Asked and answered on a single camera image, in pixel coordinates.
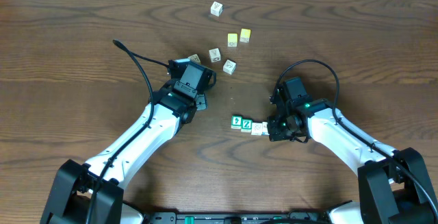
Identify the far white block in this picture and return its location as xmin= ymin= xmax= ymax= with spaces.
xmin=210 ymin=1 xmax=223 ymax=16

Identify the white block centre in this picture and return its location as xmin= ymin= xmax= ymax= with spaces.
xmin=222 ymin=60 xmax=237 ymax=75

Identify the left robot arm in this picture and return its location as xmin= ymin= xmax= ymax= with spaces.
xmin=40 ymin=59 xmax=216 ymax=223

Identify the white block black drawing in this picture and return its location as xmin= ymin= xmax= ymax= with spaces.
xmin=209 ymin=48 xmax=221 ymax=62

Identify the white block yellow side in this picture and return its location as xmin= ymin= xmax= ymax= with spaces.
xmin=188 ymin=54 xmax=201 ymax=64

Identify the yellow block right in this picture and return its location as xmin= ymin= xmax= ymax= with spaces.
xmin=240 ymin=28 xmax=251 ymax=43

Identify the yellow block left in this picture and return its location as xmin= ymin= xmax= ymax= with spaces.
xmin=227 ymin=34 xmax=238 ymax=47

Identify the green Z block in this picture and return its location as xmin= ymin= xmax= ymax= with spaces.
xmin=241 ymin=119 xmax=253 ymax=133

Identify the white block red side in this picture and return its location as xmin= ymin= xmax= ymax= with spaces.
xmin=250 ymin=123 xmax=263 ymax=136

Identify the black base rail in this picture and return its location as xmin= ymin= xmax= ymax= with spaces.
xmin=143 ymin=210 xmax=332 ymax=224

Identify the white block blue side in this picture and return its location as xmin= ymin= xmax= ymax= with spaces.
xmin=262 ymin=122 xmax=269 ymax=136

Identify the green lightning block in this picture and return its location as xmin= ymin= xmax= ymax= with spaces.
xmin=231 ymin=116 xmax=242 ymax=129

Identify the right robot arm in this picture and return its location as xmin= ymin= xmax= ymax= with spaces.
xmin=267 ymin=77 xmax=437 ymax=223

